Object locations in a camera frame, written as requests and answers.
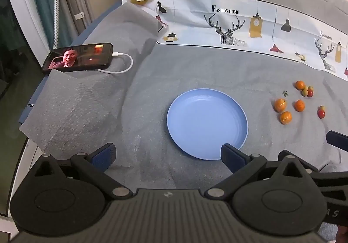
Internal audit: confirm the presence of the white deer print cloth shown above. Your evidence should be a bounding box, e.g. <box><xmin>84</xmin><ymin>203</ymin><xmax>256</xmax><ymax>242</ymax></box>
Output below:
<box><xmin>121</xmin><ymin>0</ymin><xmax>348</xmax><ymax>82</ymax></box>

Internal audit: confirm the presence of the white charging cable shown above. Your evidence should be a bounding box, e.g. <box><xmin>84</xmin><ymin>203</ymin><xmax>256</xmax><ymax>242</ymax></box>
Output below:
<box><xmin>96</xmin><ymin>52</ymin><xmax>134</xmax><ymax>74</ymax></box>

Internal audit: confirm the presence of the grey nonwoven cloth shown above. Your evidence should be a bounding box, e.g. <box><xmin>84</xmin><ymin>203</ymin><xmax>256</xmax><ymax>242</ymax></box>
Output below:
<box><xmin>18</xmin><ymin>2</ymin><xmax>348</xmax><ymax>197</ymax></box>

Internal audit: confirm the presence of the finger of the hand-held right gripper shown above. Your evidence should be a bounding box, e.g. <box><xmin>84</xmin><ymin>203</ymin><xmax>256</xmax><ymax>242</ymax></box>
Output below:
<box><xmin>278</xmin><ymin>150</ymin><xmax>321</xmax><ymax>176</ymax></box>
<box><xmin>326</xmin><ymin>131</ymin><xmax>348</xmax><ymax>152</ymax></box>

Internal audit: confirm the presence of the blue mattress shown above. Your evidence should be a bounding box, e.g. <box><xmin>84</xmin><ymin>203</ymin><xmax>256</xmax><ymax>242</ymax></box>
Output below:
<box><xmin>18</xmin><ymin>0</ymin><xmax>136</xmax><ymax>125</ymax></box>

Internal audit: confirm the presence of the black smartphone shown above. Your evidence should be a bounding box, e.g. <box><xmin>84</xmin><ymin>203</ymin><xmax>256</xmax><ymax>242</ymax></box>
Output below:
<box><xmin>42</xmin><ymin>43</ymin><xmax>114</xmax><ymax>74</ymax></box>

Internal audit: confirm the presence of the white dotted strap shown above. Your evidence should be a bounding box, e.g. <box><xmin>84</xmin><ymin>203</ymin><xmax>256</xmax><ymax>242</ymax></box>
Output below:
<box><xmin>53</xmin><ymin>0</ymin><xmax>61</xmax><ymax>49</ymax></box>

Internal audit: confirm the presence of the white bed base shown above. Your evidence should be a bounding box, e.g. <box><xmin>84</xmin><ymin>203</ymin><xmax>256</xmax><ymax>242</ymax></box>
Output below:
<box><xmin>5</xmin><ymin>137</ymin><xmax>44</xmax><ymax>216</ymax></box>

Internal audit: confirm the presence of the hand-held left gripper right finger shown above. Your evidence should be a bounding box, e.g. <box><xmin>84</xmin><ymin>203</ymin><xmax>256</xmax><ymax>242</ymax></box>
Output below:
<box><xmin>204</xmin><ymin>143</ymin><xmax>321</xmax><ymax>201</ymax></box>

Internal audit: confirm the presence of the white window frame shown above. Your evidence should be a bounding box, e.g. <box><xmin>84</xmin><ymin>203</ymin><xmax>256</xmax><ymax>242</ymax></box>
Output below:
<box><xmin>0</xmin><ymin>0</ymin><xmax>52</xmax><ymax>69</ymax></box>

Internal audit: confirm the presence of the blue round plate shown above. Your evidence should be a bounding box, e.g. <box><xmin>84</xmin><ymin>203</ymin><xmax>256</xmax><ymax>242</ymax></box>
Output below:
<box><xmin>166</xmin><ymin>88</ymin><xmax>249</xmax><ymax>161</ymax></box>

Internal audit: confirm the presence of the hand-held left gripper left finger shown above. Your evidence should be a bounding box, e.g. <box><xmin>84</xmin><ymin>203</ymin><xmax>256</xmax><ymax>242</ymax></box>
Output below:
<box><xmin>27</xmin><ymin>143</ymin><xmax>134</xmax><ymax>201</ymax></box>

